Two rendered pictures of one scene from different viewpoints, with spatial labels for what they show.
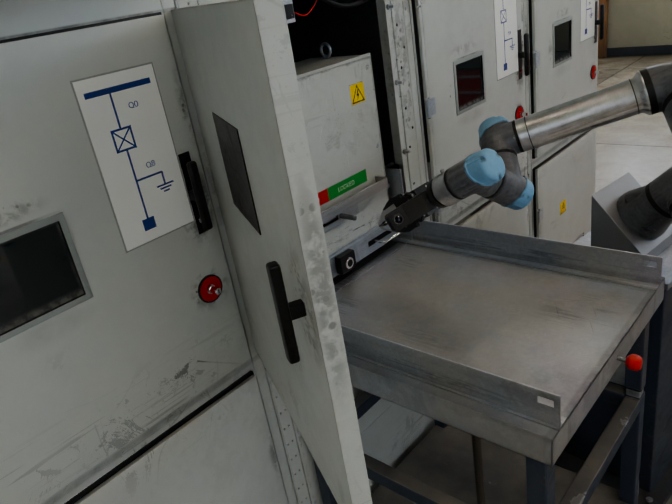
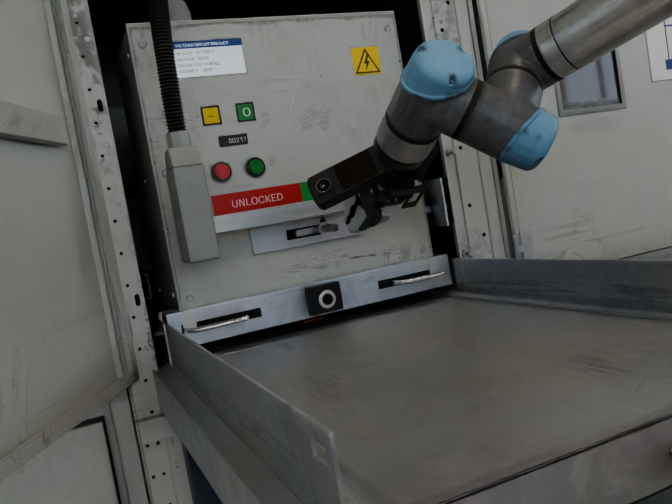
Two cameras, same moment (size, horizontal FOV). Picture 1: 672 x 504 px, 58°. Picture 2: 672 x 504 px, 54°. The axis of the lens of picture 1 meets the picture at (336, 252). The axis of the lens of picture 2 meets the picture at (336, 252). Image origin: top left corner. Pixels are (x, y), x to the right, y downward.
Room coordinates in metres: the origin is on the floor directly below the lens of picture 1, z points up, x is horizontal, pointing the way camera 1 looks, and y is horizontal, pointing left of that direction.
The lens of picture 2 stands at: (0.43, -0.49, 1.05)
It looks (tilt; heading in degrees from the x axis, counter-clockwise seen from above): 4 degrees down; 23
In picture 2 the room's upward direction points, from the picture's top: 10 degrees counter-clockwise
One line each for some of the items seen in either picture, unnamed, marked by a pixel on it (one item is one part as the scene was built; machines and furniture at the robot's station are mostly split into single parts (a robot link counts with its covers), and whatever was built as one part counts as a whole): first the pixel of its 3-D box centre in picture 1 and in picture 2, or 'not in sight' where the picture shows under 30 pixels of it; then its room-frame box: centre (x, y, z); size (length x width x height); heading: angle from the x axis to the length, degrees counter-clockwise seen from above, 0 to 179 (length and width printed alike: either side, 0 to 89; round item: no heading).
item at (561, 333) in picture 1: (467, 317); (441, 374); (1.22, -0.28, 0.82); 0.68 x 0.62 x 0.06; 45
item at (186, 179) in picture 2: not in sight; (190, 204); (1.29, 0.09, 1.09); 0.08 x 0.05 x 0.17; 45
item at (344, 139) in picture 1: (325, 171); (295, 156); (1.49, -0.01, 1.15); 0.48 x 0.01 x 0.48; 135
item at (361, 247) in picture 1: (335, 259); (316, 297); (1.50, 0.00, 0.89); 0.54 x 0.05 x 0.06; 135
